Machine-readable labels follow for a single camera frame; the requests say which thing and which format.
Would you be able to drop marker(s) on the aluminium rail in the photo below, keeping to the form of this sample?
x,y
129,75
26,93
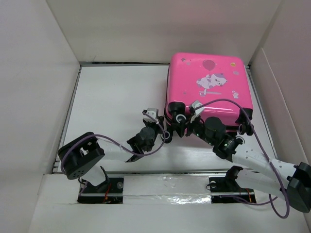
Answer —
x,y
109,100

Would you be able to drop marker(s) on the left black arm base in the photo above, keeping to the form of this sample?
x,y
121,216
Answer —
x,y
109,192

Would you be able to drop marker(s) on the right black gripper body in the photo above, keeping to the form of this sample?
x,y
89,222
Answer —
x,y
197,128

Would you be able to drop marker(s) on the pink kids suitcase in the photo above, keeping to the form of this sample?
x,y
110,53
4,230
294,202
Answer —
x,y
219,82

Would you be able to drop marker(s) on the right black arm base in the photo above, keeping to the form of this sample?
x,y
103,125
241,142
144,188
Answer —
x,y
225,191

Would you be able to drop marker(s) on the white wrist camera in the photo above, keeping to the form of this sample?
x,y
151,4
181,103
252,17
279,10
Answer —
x,y
150,116
196,108

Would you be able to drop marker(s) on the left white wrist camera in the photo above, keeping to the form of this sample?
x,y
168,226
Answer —
x,y
150,116

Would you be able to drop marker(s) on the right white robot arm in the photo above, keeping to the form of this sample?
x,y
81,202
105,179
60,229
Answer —
x,y
252,169

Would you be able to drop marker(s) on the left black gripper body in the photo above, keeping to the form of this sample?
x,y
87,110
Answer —
x,y
154,126

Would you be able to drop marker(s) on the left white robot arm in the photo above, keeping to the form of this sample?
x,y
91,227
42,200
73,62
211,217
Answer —
x,y
79,156

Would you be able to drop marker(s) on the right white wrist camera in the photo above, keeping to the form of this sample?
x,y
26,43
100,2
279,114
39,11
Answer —
x,y
196,108

